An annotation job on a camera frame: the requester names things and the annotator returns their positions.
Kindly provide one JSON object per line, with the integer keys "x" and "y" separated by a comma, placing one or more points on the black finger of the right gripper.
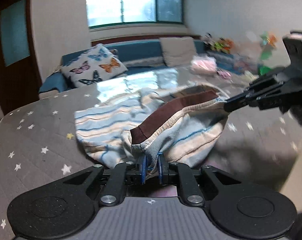
{"x": 255, "y": 90}

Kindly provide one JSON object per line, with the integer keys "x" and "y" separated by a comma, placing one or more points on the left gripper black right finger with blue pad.
{"x": 181, "y": 176}

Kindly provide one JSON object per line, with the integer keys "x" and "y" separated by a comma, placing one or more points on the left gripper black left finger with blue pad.
{"x": 119, "y": 178}

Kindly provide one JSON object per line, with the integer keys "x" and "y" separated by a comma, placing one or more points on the blue striped knit sweater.
{"x": 182, "y": 124}

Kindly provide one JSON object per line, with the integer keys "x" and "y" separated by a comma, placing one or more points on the green plastic bowl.
{"x": 262, "y": 69}

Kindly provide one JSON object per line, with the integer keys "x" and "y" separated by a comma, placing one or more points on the colourful paper pinwheel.
{"x": 268, "y": 45}

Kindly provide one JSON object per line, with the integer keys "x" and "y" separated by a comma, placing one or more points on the orange green plush toys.
{"x": 223, "y": 45}

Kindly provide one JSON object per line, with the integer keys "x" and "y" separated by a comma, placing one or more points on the pink tissue box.
{"x": 205, "y": 65}

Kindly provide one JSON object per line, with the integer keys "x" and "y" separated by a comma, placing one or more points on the grey star pattern tablecloth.
{"x": 261, "y": 146}

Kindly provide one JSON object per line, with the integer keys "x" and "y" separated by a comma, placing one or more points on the beige plain cushion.
{"x": 177, "y": 51}

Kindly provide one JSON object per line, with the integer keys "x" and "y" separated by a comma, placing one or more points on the blue sofa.
{"x": 138, "y": 56}

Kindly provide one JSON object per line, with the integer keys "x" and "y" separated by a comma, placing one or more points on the butterfly print white pillow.
{"x": 93, "y": 66}

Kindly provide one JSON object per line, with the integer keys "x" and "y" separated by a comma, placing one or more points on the dark wooden door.
{"x": 20, "y": 80}

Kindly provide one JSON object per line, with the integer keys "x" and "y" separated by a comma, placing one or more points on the green framed window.
{"x": 103, "y": 13}

